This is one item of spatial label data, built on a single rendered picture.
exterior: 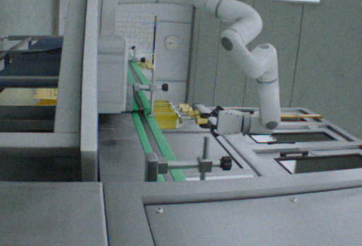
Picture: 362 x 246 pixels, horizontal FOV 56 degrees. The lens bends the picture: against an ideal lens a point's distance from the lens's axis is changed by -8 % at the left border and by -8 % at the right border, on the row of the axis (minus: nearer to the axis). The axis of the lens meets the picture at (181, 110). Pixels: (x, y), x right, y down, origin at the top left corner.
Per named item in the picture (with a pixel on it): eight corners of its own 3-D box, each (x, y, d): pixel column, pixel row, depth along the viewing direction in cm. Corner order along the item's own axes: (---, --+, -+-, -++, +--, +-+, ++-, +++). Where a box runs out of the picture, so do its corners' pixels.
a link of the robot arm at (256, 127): (281, 110, 139) (278, 95, 146) (254, 108, 139) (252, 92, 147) (273, 138, 149) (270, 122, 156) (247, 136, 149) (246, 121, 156)
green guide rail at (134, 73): (131, 90, 134) (153, 91, 136) (131, 88, 134) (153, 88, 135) (110, 38, 296) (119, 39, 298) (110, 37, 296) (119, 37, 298)
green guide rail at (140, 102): (131, 110, 136) (153, 110, 138) (131, 107, 136) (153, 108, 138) (109, 47, 298) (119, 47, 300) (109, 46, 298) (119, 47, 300)
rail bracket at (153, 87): (132, 117, 132) (166, 117, 135) (134, 71, 127) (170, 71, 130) (131, 114, 135) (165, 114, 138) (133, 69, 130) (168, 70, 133)
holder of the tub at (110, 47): (95, 130, 111) (120, 130, 113) (97, 39, 103) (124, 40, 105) (94, 113, 127) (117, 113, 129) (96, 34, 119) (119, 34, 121)
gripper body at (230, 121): (241, 132, 155) (215, 130, 155) (244, 109, 152) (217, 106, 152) (244, 138, 147) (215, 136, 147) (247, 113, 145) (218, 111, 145)
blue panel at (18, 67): (-13, 129, 130) (95, 129, 140) (-16, 83, 125) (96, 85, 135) (40, 60, 277) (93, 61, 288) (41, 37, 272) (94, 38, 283)
